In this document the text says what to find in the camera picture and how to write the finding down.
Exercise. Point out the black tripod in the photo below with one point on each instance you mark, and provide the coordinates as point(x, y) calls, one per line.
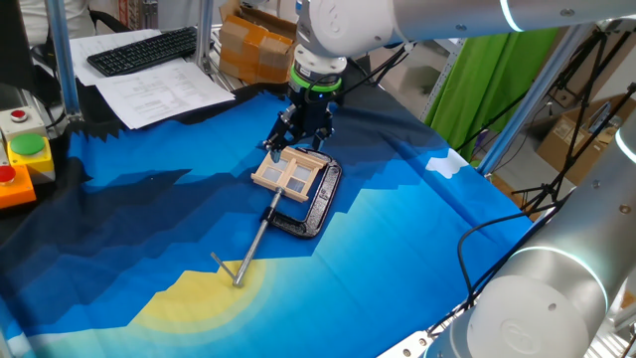
point(550, 189)

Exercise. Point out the yellow box with green button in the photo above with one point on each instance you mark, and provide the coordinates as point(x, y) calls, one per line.
point(35, 161)

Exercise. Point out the black C-clamp with steel screw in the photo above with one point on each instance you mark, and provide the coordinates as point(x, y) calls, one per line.
point(319, 209)

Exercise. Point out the miniature wooden sliding window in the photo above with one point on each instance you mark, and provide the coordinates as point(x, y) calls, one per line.
point(288, 171)

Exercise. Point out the aluminium mounting plate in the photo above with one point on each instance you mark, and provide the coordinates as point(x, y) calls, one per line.
point(412, 348)

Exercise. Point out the black monitor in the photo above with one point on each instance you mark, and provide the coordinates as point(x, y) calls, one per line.
point(12, 45)

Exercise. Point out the black computer keyboard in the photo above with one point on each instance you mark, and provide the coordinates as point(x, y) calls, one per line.
point(144, 50)

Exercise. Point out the aluminium frame post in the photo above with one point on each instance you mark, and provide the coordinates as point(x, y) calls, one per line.
point(204, 35)
point(63, 59)
point(526, 104)

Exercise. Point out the grey box with red button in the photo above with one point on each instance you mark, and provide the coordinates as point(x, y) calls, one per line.
point(30, 126)

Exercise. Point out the person in white shirt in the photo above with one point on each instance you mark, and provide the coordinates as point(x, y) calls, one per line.
point(64, 15)

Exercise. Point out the green curtain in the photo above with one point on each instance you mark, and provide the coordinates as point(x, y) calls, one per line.
point(477, 89)

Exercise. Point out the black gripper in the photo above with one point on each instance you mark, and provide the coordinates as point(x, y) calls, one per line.
point(310, 112)

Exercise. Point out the orange box with red button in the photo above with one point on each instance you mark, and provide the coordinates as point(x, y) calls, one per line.
point(20, 191)

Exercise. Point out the white metal shelf rack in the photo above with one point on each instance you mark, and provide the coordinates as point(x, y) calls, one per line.
point(447, 74)

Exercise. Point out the blue landscape print cloth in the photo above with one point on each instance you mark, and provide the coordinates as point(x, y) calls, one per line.
point(397, 248)

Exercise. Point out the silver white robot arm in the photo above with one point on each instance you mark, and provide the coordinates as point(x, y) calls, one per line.
point(571, 278)

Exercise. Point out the cardboard box with orange tape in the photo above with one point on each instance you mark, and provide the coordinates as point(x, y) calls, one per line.
point(248, 50)

